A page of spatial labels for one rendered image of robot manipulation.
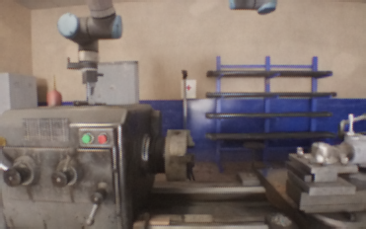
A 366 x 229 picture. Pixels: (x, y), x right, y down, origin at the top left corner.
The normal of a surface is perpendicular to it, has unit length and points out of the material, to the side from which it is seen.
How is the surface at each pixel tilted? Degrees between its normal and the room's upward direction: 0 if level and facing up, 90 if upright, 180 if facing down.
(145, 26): 90
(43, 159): 90
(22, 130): 90
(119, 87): 90
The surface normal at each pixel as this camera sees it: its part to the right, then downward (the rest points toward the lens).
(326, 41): -0.04, 0.09
